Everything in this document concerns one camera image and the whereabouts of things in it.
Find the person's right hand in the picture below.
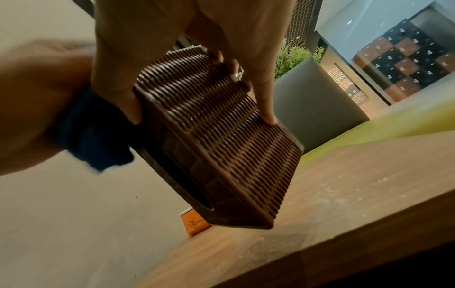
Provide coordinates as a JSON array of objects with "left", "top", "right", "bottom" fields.
[{"left": 91, "top": 0, "right": 296, "bottom": 126}]

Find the lit wall decoration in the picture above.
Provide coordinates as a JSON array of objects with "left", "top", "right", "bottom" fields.
[{"left": 327, "top": 62, "right": 372, "bottom": 106}]

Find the green potted plant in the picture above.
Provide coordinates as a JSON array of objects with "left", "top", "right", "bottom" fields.
[{"left": 274, "top": 46, "right": 325, "bottom": 81}]

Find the metal mesh panel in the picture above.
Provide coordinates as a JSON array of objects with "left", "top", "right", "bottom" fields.
[{"left": 283, "top": 0, "right": 323, "bottom": 53}]

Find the yellow-green bench seat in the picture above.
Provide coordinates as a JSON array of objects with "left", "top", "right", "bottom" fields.
[{"left": 297, "top": 101, "right": 455, "bottom": 169}]

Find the orange packet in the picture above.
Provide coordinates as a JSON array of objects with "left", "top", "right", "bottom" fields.
[{"left": 179, "top": 208, "right": 211, "bottom": 237}]

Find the brown and black checkered cabinet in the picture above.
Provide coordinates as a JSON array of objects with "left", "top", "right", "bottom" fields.
[{"left": 351, "top": 17, "right": 455, "bottom": 104}]

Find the blue cloth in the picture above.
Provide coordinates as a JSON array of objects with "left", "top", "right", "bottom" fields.
[{"left": 58, "top": 89, "right": 135, "bottom": 173}]

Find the grey planter box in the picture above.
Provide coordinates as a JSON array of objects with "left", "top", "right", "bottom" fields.
[{"left": 273, "top": 56, "right": 371, "bottom": 155}]

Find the brown woven tissue box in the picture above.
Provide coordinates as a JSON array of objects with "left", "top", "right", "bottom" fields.
[{"left": 132, "top": 45, "right": 305, "bottom": 230}]

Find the person's left hand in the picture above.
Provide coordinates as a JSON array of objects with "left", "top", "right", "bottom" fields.
[{"left": 0, "top": 40, "right": 97, "bottom": 177}]

